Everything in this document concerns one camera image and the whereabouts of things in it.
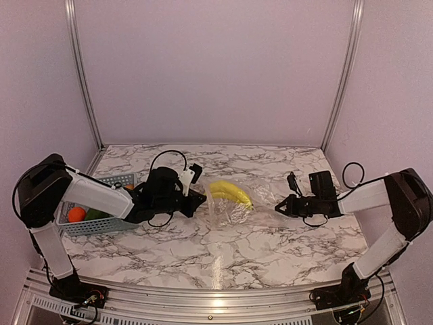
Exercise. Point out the fake orange fruit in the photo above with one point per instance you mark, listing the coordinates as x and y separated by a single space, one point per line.
76 214

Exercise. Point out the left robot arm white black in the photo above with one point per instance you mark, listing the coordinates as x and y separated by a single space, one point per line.
40 190

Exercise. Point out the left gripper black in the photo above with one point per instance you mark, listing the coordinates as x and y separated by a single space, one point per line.
195 201

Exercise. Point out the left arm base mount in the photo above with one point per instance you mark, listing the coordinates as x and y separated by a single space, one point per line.
78 291

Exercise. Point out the clear zip top bag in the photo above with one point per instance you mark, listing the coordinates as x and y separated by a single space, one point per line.
227 213

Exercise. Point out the yellow fake banana bunch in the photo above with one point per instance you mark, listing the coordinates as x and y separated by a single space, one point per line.
225 190

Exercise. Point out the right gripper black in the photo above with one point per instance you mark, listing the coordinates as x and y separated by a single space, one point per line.
291 209

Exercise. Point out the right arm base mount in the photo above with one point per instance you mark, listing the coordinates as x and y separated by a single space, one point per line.
350 290

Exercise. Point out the left aluminium frame post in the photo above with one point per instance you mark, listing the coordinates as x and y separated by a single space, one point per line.
80 70

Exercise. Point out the aluminium frame post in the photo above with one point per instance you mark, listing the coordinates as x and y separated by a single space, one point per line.
348 63
80 70

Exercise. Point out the right aluminium frame post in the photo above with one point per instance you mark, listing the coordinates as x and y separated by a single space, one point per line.
348 63

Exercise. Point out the front aluminium rail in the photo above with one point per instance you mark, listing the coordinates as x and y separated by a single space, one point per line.
135 304

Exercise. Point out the light blue plastic basket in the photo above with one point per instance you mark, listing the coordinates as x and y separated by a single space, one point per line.
96 222

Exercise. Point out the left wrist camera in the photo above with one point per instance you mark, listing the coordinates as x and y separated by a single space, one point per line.
190 176

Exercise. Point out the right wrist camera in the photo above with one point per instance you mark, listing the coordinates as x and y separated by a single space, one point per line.
293 184

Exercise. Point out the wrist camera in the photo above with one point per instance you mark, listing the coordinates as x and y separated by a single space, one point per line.
293 184
190 176

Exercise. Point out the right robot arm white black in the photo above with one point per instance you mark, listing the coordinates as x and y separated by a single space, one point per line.
403 194

